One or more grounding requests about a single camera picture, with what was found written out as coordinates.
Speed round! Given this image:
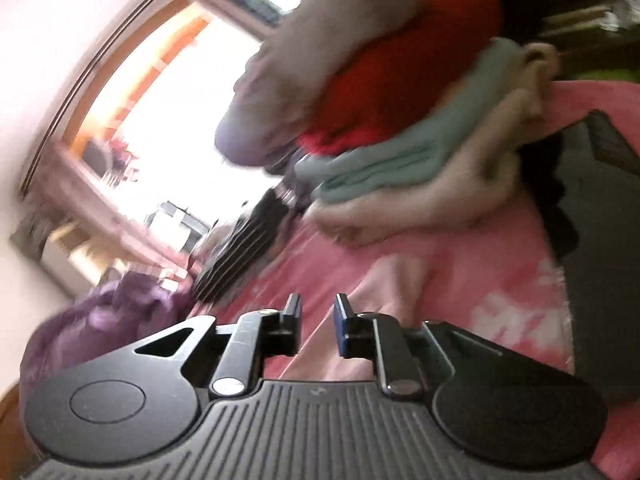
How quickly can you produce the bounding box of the light pink garment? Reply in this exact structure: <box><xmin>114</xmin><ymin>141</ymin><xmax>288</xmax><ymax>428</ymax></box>
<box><xmin>300</xmin><ymin>252</ymin><xmax>451</xmax><ymax>376</ymax></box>

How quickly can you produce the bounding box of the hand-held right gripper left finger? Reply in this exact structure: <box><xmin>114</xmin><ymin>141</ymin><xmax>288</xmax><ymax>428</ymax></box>
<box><xmin>132</xmin><ymin>294</ymin><xmax>304</xmax><ymax>396</ymax></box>

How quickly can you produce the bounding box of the dark ribbed knit garment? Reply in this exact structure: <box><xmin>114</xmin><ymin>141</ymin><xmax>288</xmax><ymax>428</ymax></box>
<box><xmin>192</xmin><ymin>187</ymin><xmax>301</xmax><ymax>301</ymax></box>

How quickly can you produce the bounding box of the teal folded garment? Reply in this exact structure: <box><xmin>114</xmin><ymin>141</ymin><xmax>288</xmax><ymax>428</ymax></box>
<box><xmin>295</xmin><ymin>37</ymin><xmax>526</xmax><ymax>206</ymax></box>

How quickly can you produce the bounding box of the pink floral bed sheet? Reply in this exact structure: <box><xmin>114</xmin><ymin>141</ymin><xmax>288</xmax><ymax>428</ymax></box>
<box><xmin>190</xmin><ymin>80</ymin><xmax>640</xmax><ymax>480</ymax></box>

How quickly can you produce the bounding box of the cluttered wooden desk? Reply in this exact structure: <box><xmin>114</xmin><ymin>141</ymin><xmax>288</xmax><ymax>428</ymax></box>
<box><xmin>10</xmin><ymin>145</ymin><xmax>201</xmax><ymax>291</ymax></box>

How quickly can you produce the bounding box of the red folded garment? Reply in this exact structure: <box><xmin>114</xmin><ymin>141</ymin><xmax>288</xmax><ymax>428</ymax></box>
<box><xmin>300</xmin><ymin>0</ymin><xmax>503</xmax><ymax>156</ymax></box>

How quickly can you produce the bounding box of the lavender grey garment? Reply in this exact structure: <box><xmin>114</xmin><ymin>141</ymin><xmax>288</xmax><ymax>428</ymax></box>
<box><xmin>215</xmin><ymin>0</ymin><xmax>441</xmax><ymax>166</ymax></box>

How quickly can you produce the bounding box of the beige folded garment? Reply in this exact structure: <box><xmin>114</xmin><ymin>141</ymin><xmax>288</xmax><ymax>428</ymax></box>
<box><xmin>305</xmin><ymin>42</ymin><xmax>561</xmax><ymax>248</ymax></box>

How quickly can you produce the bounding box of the purple cloth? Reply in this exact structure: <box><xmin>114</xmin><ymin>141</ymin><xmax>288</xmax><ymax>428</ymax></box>
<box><xmin>20</xmin><ymin>270</ymin><xmax>196</xmax><ymax>401</ymax></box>

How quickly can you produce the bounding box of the bright window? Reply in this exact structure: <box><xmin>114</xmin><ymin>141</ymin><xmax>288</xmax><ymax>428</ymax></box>
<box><xmin>65</xmin><ymin>2</ymin><xmax>281</xmax><ymax>241</ymax></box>

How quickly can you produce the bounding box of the cluttered shelf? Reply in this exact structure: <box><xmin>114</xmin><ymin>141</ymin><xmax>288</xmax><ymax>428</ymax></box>
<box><xmin>500</xmin><ymin>0</ymin><xmax>640</xmax><ymax>81</ymax></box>

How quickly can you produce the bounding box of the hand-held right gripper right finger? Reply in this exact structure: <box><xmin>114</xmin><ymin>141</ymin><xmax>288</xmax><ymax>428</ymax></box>
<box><xmin>334</xmin><ymin>292</ymin><xmax>506</xmax><ymax>396</ymax></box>

